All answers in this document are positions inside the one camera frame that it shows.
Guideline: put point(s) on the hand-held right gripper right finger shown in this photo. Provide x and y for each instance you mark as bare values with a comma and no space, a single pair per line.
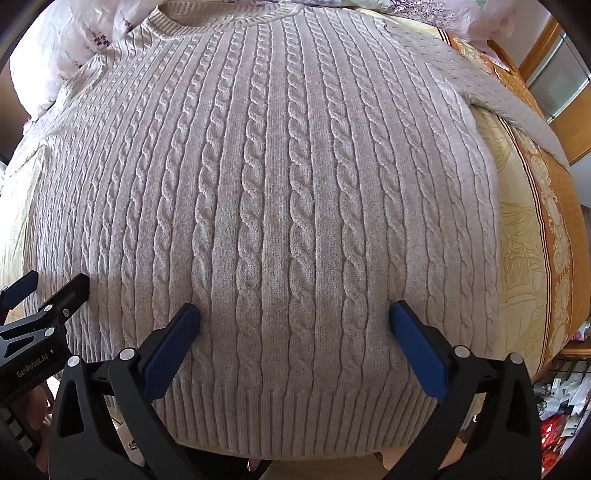
421,357

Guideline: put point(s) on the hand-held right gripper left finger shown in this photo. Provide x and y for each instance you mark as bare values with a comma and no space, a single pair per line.
171,353

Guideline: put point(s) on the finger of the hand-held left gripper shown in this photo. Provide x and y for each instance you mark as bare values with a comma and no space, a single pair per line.
21,288
69,297

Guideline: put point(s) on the yellow patterned bed sheet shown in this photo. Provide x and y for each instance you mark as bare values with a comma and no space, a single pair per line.
521,277

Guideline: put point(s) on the pile of assorted packets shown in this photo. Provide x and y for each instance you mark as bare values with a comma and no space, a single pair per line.
563,397

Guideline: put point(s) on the white floral pillow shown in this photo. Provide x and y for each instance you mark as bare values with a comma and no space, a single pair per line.
69,55

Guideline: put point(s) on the wooden bed frame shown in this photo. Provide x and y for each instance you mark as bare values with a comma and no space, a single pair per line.
505,57

